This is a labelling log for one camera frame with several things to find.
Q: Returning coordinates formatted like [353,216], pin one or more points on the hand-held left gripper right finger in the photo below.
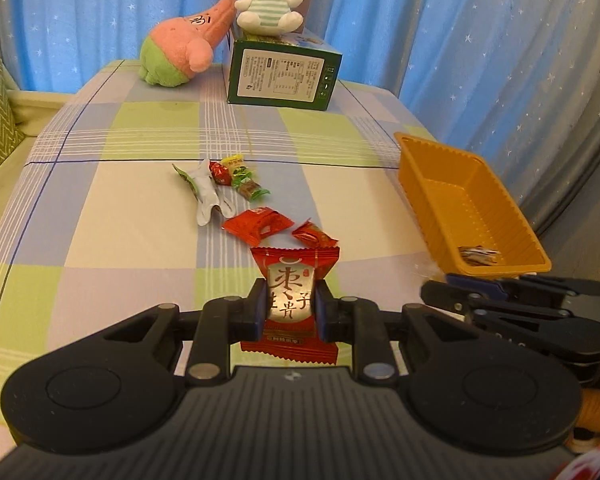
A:
[321,312]

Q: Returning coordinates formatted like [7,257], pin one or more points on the cream sofa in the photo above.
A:
[40,110]

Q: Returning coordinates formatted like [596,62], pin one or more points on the small red foil candy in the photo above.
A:
[220,175]

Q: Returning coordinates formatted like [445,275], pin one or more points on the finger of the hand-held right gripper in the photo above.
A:
[442,296]
[472,283]

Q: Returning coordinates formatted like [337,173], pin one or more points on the person's red patterned clothing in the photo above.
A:
[595,467]

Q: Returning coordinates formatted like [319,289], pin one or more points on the plaid tablecloth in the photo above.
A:
[105,210]

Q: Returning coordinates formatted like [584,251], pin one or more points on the large red snack packet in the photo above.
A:
[292,270]

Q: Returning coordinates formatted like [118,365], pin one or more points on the pink star plush toy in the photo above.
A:
[180,45]

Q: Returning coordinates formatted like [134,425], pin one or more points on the green and brown candy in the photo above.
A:
[250,187]

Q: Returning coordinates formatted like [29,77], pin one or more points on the small red packet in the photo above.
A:
[312,235]

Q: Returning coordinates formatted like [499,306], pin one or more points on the yellow candy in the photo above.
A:
[235,162]

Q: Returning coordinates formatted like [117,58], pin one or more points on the blue star curtain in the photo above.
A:
[405,20]

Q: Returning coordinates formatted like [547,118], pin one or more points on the dark wrapped candy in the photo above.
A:
[477,255]

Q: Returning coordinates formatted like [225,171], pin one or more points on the orange plastic tray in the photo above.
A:
[455,200]

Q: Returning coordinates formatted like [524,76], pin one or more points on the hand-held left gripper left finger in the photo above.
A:
[256,312]

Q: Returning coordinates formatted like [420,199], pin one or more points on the green cardboard box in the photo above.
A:
[280,75]

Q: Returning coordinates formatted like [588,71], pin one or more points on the white and green snack wrapper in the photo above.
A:
[207,195]

